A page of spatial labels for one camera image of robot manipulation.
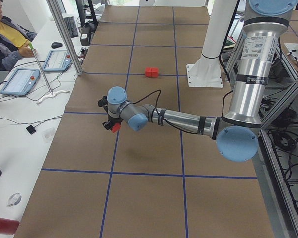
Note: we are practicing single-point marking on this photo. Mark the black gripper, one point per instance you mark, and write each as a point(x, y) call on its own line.
point(112, 121)

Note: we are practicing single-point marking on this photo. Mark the red cube block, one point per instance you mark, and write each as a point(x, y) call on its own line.
point(116, 127)
point(148, 72)
point(154, 72)

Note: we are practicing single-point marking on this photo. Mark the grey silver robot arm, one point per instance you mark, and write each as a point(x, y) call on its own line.
point(236, 131)

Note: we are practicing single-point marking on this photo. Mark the small black square puck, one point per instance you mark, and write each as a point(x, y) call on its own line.
point(31, 129)

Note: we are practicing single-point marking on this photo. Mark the far blue teach pendant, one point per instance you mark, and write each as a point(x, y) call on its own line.
point(57, 61)

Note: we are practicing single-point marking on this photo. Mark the blue teach pendant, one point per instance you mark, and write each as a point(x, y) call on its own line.
point(57, 61)
point(21, 82)

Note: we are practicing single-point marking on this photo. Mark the black power adapter brick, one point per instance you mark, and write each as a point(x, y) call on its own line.
point(85, 36)

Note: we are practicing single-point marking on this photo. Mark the black computer mouse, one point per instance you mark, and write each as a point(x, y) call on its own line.
point(55, 45)

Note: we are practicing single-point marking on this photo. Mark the near blue teach pendant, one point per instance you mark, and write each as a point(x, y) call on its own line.
point(21, 82)

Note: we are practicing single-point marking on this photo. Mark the black computer keyboard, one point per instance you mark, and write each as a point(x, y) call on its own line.
point(71, 26)

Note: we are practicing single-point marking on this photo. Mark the thin metal stand rod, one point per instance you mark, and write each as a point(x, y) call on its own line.
point(51, 93)

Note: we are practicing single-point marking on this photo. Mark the clear plastic round object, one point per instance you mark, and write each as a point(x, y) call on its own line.
point(14, 200)

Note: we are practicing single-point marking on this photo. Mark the seated man yellow shirt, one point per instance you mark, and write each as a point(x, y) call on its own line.
point(14, 42)

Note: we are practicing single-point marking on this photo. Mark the dark red cylinder object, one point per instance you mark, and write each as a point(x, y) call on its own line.
point(8, 227)

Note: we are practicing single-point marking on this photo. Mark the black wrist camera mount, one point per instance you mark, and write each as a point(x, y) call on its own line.
point(103, 102)

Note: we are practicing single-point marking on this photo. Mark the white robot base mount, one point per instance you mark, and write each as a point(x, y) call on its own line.
point(206, 72)

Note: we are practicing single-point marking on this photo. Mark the aluminium frame column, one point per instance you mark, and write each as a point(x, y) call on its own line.
point(61, 26)

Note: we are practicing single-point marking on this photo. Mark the aluminium frame rack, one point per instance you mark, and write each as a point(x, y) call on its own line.
point(279, 142)

